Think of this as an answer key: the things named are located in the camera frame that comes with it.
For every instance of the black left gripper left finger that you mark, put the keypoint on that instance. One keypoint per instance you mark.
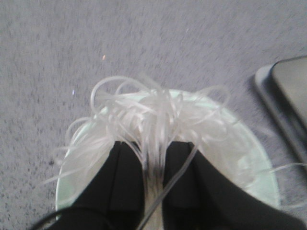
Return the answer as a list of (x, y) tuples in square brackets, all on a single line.
[(113, 199)]

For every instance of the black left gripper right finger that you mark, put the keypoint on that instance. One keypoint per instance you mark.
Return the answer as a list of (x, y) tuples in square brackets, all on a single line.
[(204, 199)]

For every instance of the white vermicelli noodle bundle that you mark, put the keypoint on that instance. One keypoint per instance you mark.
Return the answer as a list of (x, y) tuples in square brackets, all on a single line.
[(178, 157)]

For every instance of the light green round plate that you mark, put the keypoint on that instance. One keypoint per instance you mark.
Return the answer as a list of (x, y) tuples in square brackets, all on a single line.
[(149, 122)]

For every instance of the black silver kitchen scale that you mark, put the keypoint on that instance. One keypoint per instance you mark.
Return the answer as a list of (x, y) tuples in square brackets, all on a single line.
[(283, 88)]

